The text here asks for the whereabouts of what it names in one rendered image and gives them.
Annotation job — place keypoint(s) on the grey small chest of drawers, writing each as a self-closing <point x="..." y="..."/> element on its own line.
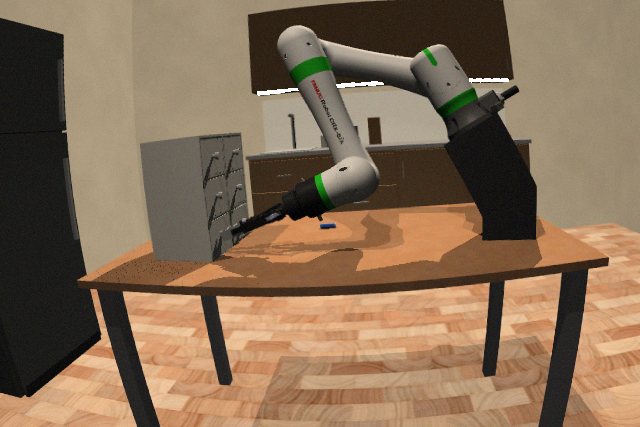
<point x="175" y="198"/>

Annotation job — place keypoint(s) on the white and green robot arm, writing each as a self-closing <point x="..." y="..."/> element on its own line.
<point x="434" y="72"/>

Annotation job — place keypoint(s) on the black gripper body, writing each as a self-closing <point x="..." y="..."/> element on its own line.
<point x="290" y="207"/>

